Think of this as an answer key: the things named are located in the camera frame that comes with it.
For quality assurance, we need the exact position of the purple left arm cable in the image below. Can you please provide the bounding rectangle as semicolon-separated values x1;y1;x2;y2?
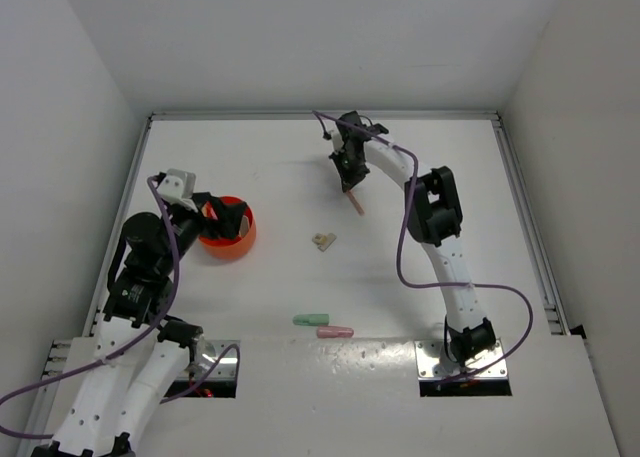
0;175;242;438

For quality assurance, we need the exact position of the beige white correction tape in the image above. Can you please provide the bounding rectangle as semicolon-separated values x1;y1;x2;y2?
238;215;251;238

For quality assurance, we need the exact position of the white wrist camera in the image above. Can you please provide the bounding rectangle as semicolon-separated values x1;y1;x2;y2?
152;168;197;212
323;130;344;152

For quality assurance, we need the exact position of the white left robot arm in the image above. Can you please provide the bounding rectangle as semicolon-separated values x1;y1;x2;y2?
32;189;248;456

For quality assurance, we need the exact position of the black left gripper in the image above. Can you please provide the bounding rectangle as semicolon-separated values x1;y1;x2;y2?
156;192;246;272

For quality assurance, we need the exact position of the pink lead refill tube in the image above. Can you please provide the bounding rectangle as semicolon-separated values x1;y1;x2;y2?
345;191;365;216

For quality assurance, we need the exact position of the black base cable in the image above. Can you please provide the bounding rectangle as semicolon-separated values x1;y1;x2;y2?
442;316;481;373

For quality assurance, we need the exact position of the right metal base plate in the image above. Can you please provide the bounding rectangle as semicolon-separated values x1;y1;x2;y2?
414;339;508;381

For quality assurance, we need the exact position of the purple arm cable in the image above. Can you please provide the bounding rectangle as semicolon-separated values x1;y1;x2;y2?
0;175;242;438
312;109;535;381

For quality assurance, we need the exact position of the pink highlighter marker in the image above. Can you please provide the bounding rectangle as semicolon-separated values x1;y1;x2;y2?
316;326;354;339

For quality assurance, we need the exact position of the beige eraser pair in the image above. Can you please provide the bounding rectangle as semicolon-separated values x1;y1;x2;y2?
312;233;336;252

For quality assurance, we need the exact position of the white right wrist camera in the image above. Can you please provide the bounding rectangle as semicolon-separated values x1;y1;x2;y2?
323;130;344;152

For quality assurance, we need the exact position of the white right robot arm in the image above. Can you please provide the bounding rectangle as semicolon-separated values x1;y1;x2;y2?
323;111;496;367

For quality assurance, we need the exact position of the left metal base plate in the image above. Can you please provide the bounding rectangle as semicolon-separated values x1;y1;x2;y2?
175;339;241;383

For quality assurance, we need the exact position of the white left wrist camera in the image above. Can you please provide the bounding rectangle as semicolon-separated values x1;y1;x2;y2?
152;168;197;212

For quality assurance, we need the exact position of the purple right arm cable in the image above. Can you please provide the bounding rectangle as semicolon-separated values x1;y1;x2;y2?
312;109;535;381

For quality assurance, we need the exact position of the metal base plate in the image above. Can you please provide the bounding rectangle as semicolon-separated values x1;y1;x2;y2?
175;339;241;383
414;339;508;381

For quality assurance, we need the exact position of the orange round divided container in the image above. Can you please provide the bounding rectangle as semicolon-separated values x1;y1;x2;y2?
198;207;257;261

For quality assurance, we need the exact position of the green highlighter marker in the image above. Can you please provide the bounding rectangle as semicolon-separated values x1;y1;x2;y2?
292;313;330;327

